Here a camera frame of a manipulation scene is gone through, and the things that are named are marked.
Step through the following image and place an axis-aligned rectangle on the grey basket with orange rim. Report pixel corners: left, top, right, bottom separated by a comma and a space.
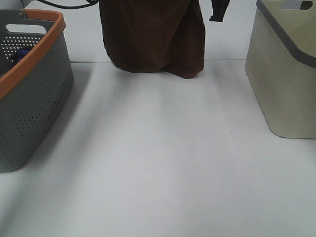
0, 9, 74, 173

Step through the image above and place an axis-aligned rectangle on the brown towel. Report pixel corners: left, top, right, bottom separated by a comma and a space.
99, 0, 205, 79

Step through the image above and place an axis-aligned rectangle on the blue cloth in basket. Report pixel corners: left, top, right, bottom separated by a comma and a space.
11, 49, 30, 67

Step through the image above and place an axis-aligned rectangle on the beige basket with grey rim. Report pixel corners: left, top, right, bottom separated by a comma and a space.
245, 0, 316, 139

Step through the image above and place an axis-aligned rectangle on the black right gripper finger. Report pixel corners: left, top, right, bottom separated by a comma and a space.
209, 0, 230, 22

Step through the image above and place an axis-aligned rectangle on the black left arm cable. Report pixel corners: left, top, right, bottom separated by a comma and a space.
37, 0, 100, 9

